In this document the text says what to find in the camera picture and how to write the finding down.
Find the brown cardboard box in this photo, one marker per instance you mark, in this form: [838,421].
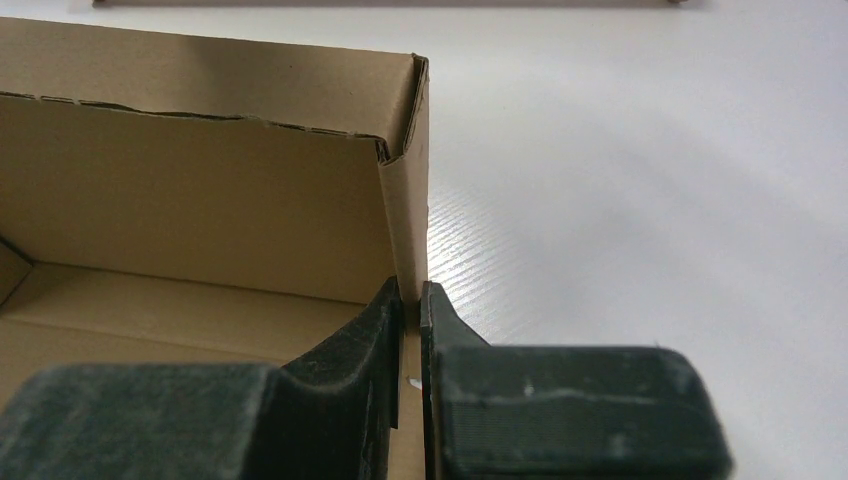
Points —
[185,199]

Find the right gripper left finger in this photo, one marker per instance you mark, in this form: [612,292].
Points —
[328,414]

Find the orange wooden rack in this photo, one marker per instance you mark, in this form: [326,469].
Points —
[400,4]

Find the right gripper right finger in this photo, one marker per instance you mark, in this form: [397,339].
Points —
[560,412]

